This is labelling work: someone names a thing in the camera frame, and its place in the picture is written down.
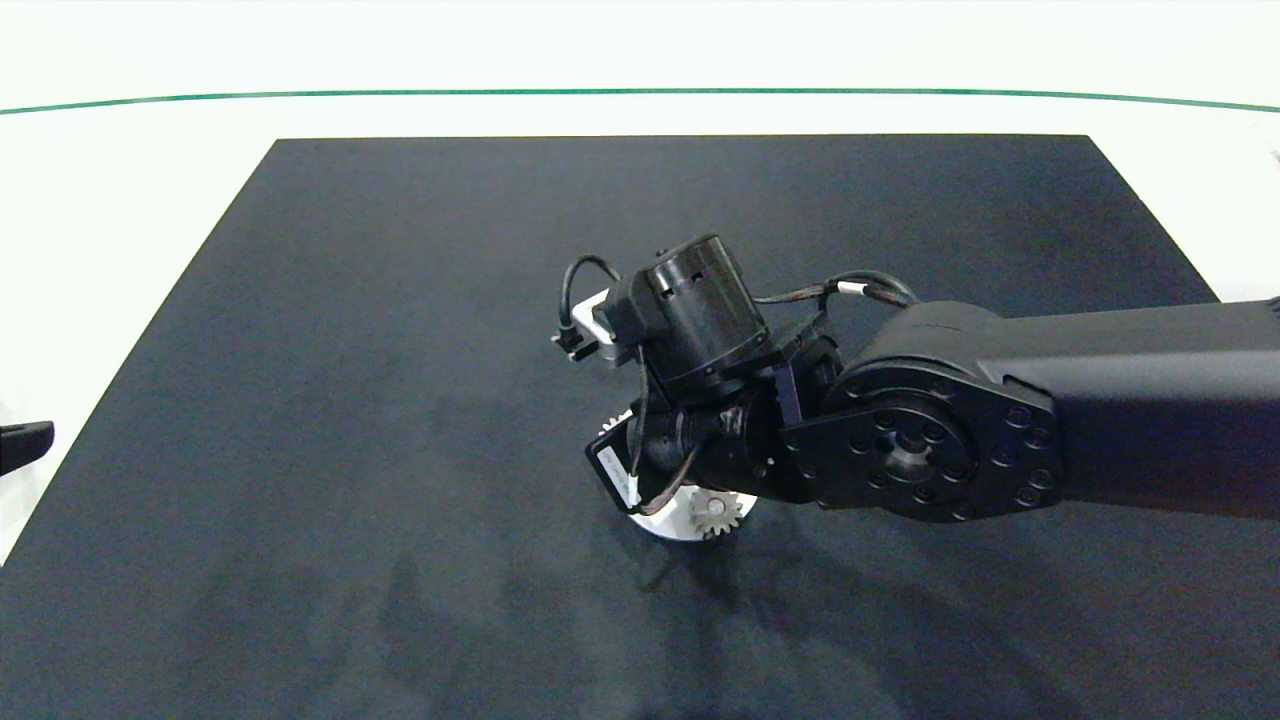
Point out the round white carrier plate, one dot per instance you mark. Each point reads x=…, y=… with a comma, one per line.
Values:
x=665, y=523

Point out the dark rectangular work mat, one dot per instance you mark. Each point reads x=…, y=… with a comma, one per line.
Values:
x=400, y=300

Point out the boxy wrist camera shiny side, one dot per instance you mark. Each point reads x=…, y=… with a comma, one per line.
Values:
x=590, y=312

